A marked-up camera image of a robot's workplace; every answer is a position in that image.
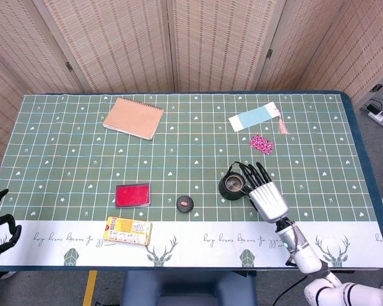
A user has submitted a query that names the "blue white tasselled bookmark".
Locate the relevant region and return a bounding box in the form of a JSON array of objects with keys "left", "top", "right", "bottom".
[{"left": 228, "top": 101, "right": 290, "bottom": 135}]

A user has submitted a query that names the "woven folding screen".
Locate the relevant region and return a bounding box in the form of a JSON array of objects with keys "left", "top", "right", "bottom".
[{"left": 0, "top": 0, "right": 383, "bottom": 171}]

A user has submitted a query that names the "black teapot lid wooden knob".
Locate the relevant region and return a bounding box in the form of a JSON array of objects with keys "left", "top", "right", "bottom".
[{"left": 176, "top": 195, "right": 193, "bottom": 213}]

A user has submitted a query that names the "blue robot base seat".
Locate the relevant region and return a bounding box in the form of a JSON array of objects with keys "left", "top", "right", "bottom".
[{"left": 120, "top": 270, "right": 259, "bottom": 306}]

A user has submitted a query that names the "kraft spiral notebook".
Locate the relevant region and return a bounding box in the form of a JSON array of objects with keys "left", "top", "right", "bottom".
[{"left": 102, "top": 97, "right": 165, "bottom": 141}]

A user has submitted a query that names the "black cast iron teapot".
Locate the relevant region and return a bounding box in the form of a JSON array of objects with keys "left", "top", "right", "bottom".
[{"left": 218, "top": 161, "right": 253, "bottom": 201}]

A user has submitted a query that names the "red ink pad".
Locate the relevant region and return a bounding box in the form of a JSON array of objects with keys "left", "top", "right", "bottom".
[{"left": 115, "top": 182, "right": 152, "bottom": 208}]

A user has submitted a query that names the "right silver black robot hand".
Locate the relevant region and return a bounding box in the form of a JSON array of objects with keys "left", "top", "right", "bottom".
[{"left": 236, "top": 161, "right": 290, "bottom": 223}]

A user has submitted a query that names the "yellow printed cardboard box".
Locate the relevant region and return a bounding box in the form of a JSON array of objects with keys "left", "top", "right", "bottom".
[{"left": 102, "top": 216, "right": 153, "bottom": 246}]

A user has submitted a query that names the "green checked tablecloth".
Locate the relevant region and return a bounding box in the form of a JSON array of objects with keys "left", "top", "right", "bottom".
[{"left": 0, "top": 93, "right": 383, "bottom": 268}]

